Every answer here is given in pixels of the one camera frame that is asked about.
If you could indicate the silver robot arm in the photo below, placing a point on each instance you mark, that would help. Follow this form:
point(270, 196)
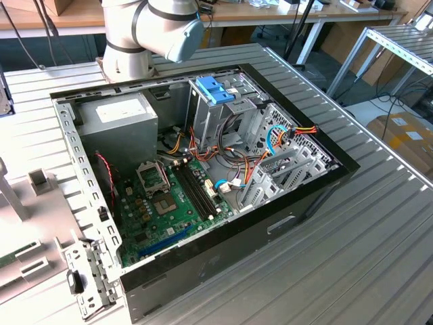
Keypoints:
point(125, 30)

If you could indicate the grey metal disk bay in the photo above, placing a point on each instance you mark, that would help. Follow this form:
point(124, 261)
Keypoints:
point(267, 183)

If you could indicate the black RAM slot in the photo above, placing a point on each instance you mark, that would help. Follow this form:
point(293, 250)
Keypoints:
point(189, 189)
point(193, 189)
point(198, 189)
point(203, 189)

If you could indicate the grey metal drive cage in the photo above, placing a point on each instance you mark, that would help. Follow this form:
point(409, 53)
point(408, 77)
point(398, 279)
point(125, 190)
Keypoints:
point(208, 118)

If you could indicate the thin locking lever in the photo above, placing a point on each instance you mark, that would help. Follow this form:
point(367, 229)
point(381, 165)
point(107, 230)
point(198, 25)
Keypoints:
point(165, 177)

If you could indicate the green motherboard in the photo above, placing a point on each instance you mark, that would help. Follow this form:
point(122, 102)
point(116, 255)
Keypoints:
point(189, 216)

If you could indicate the CPU socket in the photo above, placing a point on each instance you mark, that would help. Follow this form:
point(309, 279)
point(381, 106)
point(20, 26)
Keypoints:
point(164, 204)

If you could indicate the blue plastic drive latch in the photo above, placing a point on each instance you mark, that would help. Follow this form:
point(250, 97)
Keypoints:
point(211, 89)

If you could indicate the black open PC case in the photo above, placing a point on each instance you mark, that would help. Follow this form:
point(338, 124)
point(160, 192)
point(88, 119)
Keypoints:
point(236, 250)

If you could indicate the blue expansion slot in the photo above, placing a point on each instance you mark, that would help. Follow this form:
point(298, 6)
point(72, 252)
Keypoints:
point(165, 241)

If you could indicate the grey power supply unit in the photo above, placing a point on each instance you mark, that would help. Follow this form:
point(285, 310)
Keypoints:
point(115, 135)

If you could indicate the black case fan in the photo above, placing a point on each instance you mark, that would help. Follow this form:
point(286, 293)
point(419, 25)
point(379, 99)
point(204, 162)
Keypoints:
point(103, 183)

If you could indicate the brown cardboard panel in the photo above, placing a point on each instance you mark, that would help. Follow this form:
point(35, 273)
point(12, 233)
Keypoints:
point(338, 44)

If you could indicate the large labelled cardboard box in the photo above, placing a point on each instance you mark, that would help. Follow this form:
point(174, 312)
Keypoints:
point(399, 142)

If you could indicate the black plastic latch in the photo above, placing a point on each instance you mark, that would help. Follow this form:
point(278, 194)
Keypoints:
point(75, 282)

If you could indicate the grey parts rack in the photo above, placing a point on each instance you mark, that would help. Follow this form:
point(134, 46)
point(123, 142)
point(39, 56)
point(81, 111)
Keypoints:
point(37, 216)

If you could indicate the long wooden desk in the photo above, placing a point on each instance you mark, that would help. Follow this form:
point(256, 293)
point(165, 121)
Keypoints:
point(84, 17)

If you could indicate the metal slat table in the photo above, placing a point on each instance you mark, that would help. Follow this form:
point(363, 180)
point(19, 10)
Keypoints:
point(399, 44)

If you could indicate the small cardboard box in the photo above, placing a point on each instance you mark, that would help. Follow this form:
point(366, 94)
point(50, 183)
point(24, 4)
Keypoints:
point(57, 5)

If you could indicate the green RAM stick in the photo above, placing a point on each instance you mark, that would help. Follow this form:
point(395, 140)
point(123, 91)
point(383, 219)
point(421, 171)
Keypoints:
point(13, 259)

